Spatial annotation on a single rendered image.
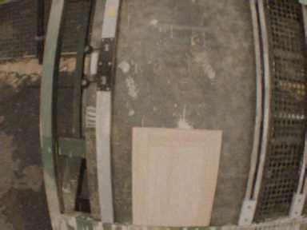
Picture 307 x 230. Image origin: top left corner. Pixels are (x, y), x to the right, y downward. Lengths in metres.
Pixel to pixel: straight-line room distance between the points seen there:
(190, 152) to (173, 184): 0.13
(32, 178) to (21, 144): 0.39
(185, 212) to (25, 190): 1.69
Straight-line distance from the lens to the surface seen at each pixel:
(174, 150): 2.19
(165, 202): 2.24
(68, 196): 2.55
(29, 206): 3.59
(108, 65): 2.13
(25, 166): 3.88
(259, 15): 2.11
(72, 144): 2.29
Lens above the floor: 2.67
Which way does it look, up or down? 40 degrees down
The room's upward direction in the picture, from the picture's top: 1 degrees counter-clockwise
